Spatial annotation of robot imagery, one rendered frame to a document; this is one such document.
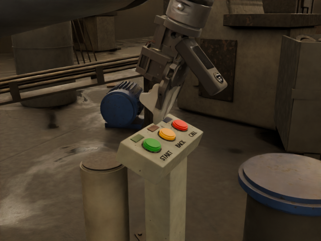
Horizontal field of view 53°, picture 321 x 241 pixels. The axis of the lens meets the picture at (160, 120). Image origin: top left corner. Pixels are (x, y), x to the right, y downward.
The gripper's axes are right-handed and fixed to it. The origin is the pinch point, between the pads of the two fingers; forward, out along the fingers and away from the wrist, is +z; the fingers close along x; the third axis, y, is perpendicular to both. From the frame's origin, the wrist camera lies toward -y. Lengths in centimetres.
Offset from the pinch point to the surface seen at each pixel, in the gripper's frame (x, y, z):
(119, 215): -1.4, 2.2, 30.4
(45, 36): -171, 197, 70
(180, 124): -14.4, -0.3, 5.6
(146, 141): 1.1, 1.0, 5.6
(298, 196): -24.1, -33.9, 12.5
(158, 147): 0.5, -1.8, 5.6
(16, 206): -31, 65, 95
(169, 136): -6.2, -1.3, 5.7
